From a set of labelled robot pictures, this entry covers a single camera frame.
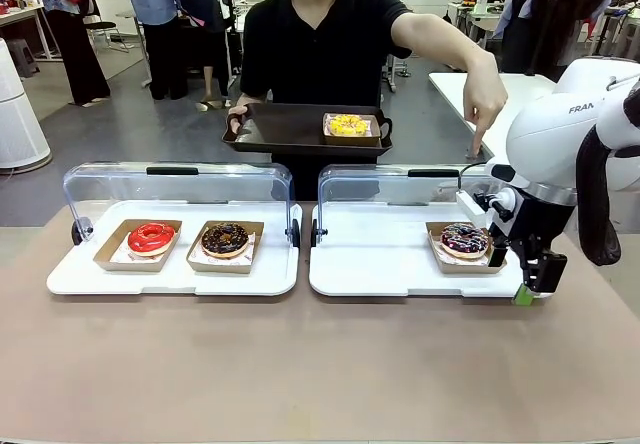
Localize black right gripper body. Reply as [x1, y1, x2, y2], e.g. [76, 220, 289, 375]
[487, 191, 576, 254]

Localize white paper liner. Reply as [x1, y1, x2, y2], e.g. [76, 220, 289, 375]
[108, 236, 176, 265]
[192, 231, 257, 266]
[430, 231, 494, 268]
[324, 115, 375, 138]

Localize yellow sprinkled donut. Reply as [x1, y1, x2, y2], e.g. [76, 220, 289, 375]
[322, 112, 382, 148]
[327, 113, 370, 138]

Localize dark brown serving tray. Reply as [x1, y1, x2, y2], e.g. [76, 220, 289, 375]
[221, 102, 394, 159]

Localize person's left forearm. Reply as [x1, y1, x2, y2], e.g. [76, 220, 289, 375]
[392, 11, 501, 83]

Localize person's right forearm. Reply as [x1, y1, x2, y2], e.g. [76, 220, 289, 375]
[234, 91, 274, 113]

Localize purple drizzled donut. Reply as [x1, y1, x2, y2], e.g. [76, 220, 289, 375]
[439, 222, 491, 260]

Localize person in black shirt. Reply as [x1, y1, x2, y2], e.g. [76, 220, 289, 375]
[239, 0, 414, 203]

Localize chocolate sprinkled donut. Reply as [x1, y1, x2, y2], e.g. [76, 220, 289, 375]
[185, 220, 265, 275]

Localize chocolate glazed donut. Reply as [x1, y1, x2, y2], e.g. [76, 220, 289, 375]
[200, 222, 250, 259]

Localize red glazed donut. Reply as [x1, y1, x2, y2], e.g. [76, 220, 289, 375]
[127, 222, 177, 258]
[92, 218, 183, 273]

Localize person's left hand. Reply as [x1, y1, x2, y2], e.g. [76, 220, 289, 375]
[462, 68, 509, 158]

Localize person's right hand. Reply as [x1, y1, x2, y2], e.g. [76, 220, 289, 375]
[227, 104, 251, 136]

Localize white display tray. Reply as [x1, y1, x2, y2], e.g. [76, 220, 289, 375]
[308, 201, 532, 299]
[46, 199, 304, 298]

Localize clear plastic display lid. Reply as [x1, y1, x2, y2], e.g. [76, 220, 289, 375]
[310, 163, 494, 248]
[62, 162, 301, 248]

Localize long-haired bystander in apron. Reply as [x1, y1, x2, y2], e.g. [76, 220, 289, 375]
[499, 0, 614, 83]

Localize bystander in blue shirt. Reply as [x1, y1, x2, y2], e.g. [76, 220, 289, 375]
[117, 0, 189, 102]

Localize black office chair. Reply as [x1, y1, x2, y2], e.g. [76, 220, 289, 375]
[82, 0, 132, 54]

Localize bystander in black trousers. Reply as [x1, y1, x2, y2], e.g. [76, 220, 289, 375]
[22, 0, 112, 108]

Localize white air purifier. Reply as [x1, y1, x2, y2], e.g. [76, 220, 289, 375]
[0, 37, 53, 170]

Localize grey plastic stool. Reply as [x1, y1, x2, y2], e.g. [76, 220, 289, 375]
[5, 38, 40, 78]

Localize white background table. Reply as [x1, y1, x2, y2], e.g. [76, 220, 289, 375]
[0, 2, 62, 61]

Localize dark braided cable sleeve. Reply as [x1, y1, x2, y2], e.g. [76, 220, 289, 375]
[575, 83, 640, 267]

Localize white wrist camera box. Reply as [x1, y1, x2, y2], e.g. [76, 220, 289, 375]
[455, 191, 489, 217]

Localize grey camera cable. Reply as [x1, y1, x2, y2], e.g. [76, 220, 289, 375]
[456, 162, 489, 193]

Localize black lid handle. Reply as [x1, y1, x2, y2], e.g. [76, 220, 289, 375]
[146, 166, 200, 177]
[407, 168, 461, 179]

